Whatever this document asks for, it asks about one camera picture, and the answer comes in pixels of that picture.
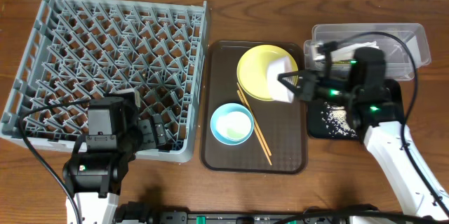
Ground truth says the spilled rice pile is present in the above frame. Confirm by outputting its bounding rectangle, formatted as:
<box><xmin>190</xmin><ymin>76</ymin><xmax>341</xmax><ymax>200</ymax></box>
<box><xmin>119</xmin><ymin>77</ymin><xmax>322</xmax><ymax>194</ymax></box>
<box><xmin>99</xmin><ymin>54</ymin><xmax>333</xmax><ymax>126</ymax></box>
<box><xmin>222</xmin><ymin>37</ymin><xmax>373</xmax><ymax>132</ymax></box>
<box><xmin>321</xmin><ymin>103</ymin><xmax>357</xmax><ymax>140</ymax></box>

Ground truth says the wooden chopstick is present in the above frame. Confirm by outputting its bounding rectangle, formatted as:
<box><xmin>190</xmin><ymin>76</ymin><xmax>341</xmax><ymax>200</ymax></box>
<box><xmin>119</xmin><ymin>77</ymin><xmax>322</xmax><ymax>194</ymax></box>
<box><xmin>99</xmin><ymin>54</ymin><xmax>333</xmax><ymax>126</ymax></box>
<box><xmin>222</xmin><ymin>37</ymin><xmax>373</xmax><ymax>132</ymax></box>
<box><xmin>237</xmin><ymin>90</ymin><xmax>272</xmax><ymax>166</ymax></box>
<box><xmin>236</xmin><ymin>82</ymin><xmax>273</xmax><ymax>157</ymax></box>

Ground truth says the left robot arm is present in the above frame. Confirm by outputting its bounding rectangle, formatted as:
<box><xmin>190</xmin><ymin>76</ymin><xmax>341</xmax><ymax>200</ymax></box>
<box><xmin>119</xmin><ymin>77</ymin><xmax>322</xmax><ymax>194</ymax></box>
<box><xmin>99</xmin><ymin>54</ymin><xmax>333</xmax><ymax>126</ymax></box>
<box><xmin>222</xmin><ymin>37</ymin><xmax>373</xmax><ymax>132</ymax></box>
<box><xmin>63</xmin><ymin>94</ymin><xmax>167</xmax><ymax>223</ymax></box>

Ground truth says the white bowl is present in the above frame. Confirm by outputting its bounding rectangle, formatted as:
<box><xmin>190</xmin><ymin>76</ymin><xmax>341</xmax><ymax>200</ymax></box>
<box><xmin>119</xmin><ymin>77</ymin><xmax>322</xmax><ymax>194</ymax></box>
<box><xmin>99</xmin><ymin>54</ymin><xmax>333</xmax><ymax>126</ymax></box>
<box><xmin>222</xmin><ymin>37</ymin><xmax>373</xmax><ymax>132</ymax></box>
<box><xmin>266</xmin><ymin>55</ymin><xmax>295</xmax><ymax>103</ymax></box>

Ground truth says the clear plastic bin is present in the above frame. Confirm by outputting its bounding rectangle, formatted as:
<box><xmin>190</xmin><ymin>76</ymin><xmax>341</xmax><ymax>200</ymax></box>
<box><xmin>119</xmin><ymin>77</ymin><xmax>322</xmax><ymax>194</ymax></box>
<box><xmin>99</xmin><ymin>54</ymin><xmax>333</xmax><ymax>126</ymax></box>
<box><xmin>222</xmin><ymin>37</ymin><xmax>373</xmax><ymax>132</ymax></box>
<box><xmin>303</xmin><ymin>22</ymin><xmax>431</xmax><ymax>81</ymax></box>

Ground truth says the white napkin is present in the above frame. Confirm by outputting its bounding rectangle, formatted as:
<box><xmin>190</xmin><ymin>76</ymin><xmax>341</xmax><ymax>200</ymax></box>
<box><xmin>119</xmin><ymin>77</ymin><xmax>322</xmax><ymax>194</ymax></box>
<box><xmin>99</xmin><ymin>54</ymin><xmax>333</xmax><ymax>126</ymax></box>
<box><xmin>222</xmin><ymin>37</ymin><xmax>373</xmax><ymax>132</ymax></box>
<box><xmin>330</xmin><ymin>41</ymin><xmax>380</xmax><ymax>62</ymax></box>

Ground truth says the yellow plate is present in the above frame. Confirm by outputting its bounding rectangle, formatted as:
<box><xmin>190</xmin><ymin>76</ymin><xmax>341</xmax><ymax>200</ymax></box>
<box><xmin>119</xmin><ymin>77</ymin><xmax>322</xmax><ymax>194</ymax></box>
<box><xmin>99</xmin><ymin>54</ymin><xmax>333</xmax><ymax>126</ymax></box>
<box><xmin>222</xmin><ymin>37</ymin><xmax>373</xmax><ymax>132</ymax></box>
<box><xmin>236</xmin><ymin>44</ymin><xmax>299</xmax><ymax>103</ymax></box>

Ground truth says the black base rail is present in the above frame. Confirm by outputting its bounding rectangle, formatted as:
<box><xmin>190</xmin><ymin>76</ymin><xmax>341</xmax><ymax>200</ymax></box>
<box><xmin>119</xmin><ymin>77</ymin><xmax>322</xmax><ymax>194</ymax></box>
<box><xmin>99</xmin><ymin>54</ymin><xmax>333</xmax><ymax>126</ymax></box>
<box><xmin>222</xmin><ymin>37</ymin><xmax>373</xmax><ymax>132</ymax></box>
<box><xmin>112</xmin><ymin>202</ymin><xmax>439</xmax><ymax>224</ymax></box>

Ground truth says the light blue bowl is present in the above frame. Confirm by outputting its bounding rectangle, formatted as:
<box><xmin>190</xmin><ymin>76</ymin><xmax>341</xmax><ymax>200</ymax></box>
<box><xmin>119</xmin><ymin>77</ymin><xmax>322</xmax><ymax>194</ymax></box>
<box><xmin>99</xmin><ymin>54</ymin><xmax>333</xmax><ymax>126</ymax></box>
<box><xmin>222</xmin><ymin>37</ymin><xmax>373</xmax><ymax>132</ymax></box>
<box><xmin>210</xmin><ymin>103</ymin><xmax>254</xmax><ymax>145</ymax></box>

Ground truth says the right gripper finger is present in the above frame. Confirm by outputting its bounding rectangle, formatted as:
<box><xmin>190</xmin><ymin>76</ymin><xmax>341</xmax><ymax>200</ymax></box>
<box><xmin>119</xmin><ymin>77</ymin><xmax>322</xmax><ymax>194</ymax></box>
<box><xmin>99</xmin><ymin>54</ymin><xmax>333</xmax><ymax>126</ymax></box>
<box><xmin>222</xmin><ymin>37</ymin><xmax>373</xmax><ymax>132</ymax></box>
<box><xmin>277</xmin><ymin>70</ymin><xmax>309</xmax><ymax>81</ymax></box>
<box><xmin>279</xmin><ymin>81</ymin><xmax>303</xmax><ymax>98</ymax></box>

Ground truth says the grey plastic dish rack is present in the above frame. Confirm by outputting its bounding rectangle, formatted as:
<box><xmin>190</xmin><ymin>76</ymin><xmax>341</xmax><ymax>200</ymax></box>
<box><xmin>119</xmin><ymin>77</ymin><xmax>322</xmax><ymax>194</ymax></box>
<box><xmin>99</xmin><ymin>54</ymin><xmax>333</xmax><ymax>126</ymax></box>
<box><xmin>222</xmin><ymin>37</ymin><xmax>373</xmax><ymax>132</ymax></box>
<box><xmin>1</xmin><ymin>0</ymin><xmax>210</xmax><ymax>163</ymax></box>

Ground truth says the green snack wrapper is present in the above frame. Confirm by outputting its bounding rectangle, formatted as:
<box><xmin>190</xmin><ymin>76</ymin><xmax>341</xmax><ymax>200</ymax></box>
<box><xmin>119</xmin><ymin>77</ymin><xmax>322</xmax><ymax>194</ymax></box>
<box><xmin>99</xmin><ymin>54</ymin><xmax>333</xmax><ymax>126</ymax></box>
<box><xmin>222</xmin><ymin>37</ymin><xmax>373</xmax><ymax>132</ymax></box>
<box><xmin>333</xmin><ymin>60</ymin><xmax>357</xmax><ymax>67</ymax></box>

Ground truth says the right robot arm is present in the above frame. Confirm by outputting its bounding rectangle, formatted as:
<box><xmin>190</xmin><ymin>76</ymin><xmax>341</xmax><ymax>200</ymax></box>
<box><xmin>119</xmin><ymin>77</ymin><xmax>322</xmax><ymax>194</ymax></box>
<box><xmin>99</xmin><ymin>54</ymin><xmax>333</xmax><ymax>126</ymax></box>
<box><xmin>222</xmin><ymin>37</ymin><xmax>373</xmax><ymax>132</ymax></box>
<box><xmin>277</xmin><ymin>41</ymin><xmax>448</xmax><ymax>221</ymax></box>

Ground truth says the black waste tray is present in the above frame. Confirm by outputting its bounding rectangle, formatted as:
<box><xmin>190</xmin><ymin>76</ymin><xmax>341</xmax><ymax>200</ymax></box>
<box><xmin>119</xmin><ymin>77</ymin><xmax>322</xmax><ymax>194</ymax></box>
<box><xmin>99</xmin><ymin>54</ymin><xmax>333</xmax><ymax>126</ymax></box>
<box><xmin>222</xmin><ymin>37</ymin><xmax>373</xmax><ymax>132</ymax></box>
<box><xmin>307</xmin><ymin>79</ymin><xmax>404</xmax><ymax>141</ymax></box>

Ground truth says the brown serving tray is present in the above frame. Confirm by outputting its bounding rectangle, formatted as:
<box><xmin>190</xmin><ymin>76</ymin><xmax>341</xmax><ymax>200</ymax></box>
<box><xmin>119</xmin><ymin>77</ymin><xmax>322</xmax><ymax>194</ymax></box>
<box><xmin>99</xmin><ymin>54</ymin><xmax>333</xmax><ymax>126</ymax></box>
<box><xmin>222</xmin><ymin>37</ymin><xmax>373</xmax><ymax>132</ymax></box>
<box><xmin>201</xmin><ymin>41</ymin><xmax>307</xmax><ymax>174</ymax></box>

